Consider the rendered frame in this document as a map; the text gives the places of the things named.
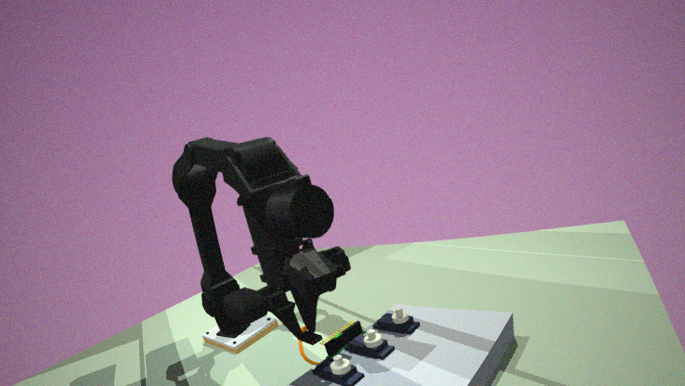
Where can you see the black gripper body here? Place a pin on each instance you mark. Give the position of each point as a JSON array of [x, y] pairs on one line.
[[247, 305]]

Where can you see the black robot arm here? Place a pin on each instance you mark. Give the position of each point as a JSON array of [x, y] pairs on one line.
[[277, 202]]

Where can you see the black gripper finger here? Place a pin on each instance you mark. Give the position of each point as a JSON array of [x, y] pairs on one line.
[[288, 318], [307, 309]]

